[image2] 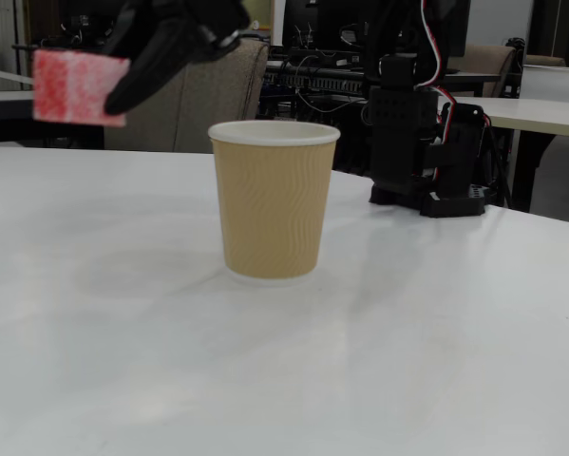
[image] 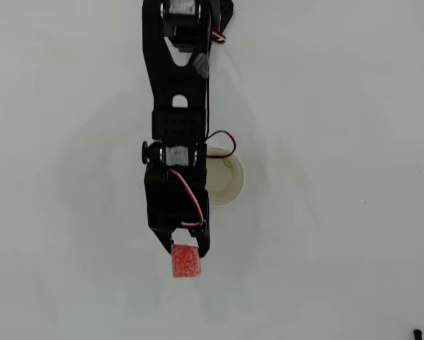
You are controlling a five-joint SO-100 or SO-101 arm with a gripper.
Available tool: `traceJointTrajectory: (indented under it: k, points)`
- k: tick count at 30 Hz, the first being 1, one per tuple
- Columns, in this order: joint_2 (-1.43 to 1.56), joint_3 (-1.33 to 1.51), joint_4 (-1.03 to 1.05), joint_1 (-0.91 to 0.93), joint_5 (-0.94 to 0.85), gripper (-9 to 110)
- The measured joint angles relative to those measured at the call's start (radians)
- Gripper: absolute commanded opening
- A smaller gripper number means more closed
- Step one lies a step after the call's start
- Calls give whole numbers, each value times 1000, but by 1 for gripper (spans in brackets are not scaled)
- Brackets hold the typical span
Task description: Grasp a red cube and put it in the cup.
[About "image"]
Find red white black servo cable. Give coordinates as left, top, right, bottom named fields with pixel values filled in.
left=167, top=169, right=208, bottom=228
left=203, top=30, right=238, bottom=157

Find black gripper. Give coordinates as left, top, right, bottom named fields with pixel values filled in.
left=143, top=164, right=211, bottom=259

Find tan ribbed paper cup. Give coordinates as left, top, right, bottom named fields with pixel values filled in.
left=205, top=147, right=246, bottom=209

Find red foam cube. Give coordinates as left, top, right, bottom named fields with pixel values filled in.
left=171, top=243, right=202, bottom=278

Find clear tape piece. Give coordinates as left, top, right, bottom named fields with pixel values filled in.
left=192, top=52, right=210, bottom=79

